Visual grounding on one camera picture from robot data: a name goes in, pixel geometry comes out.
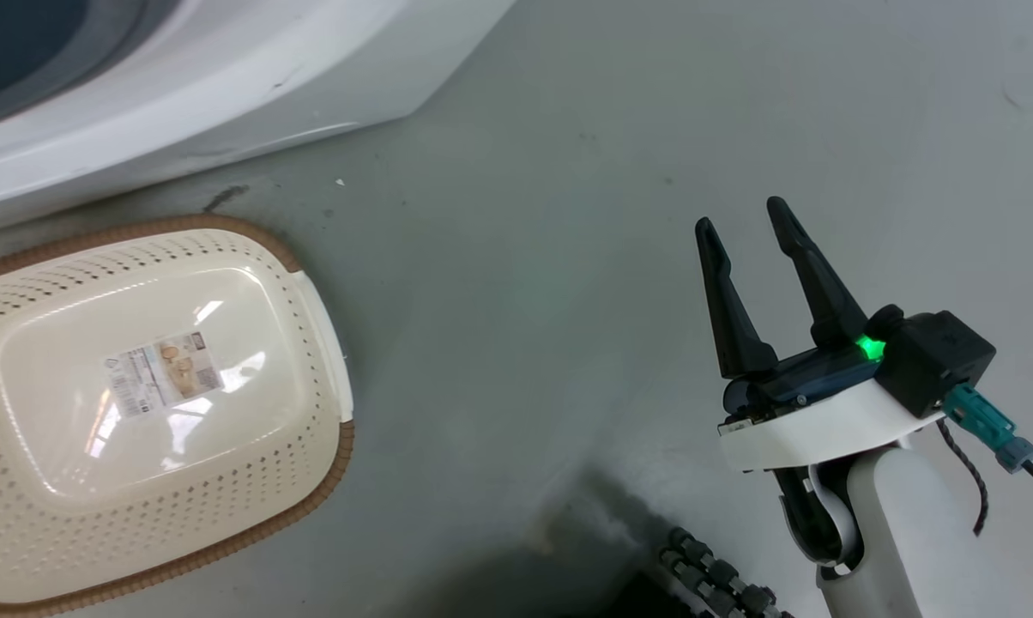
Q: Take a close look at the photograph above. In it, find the black braided cable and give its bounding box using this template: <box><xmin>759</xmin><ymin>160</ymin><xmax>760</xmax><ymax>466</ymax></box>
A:
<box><xmin>935</xmin><ymin>417</ymin><xmax>991</xmax><ymax>537</ymax></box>

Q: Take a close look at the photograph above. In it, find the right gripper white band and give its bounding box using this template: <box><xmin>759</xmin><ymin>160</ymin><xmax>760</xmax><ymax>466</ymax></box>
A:
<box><xmin>695</xmin><ymin>196</ymin><xmax>947</xmax><ymax>474</ymax></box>

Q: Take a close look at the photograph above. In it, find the white washing machine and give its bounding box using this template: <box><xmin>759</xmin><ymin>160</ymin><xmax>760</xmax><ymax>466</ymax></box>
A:
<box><xmin>0</xmin><ymin>0</ymin><xmax>517</xmax><ymax>238</ymax></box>

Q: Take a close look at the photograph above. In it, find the cream laundry basket brown rim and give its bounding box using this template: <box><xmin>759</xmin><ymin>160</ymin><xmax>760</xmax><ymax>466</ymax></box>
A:
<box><xmin>0</xmin><ymin>215</ymin><xmax>356</xmax><ymax>618</ymax></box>

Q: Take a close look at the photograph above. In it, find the teal plug black cable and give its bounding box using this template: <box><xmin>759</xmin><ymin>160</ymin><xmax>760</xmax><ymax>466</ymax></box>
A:
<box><xmin>942</xmin><ymin>383</ymin><xmax>1033</xmax><ymax>506</ymax></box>

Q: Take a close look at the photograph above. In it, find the dark washing machine door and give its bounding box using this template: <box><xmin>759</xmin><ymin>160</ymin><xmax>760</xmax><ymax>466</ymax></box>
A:
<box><xmin>0</xmin><ymin>0</ymin><xmax>180</xmax><ymax>135</ymax></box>

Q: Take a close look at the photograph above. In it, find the paper label sticker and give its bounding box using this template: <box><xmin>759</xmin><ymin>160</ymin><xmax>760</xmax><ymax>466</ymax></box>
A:
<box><xmin>105</xmin><ymin>332</ymin><xmax>226</xmax><ymax>420</ymax></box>

